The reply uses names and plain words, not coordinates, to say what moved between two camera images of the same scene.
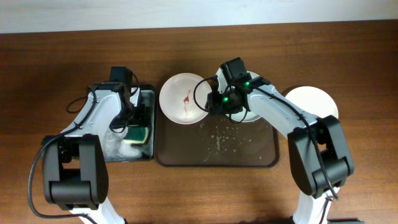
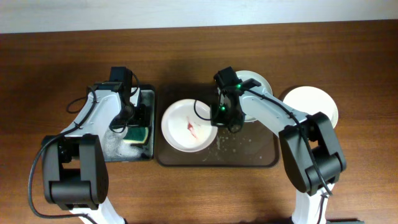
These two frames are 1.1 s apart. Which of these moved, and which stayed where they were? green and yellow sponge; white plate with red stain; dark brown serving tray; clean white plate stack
Moved: white plate with red stain
Stayed: clean white plate stack; dark brown serving tray; green and yellow sponge
